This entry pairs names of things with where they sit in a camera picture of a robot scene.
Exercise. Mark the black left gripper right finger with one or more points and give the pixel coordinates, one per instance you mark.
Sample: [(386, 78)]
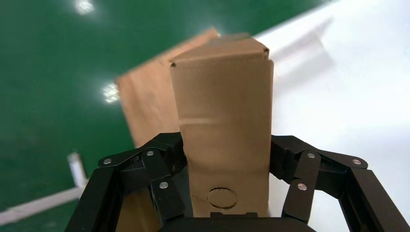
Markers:
[(301, 198)]

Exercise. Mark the large cardboard box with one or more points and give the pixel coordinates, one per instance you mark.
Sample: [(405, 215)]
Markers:
[(147, 102)]

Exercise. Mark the small cardboard box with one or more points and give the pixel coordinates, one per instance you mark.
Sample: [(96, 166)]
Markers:
[(224, 112)]

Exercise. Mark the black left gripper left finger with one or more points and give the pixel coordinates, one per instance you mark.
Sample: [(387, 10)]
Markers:
[(161, 198)]

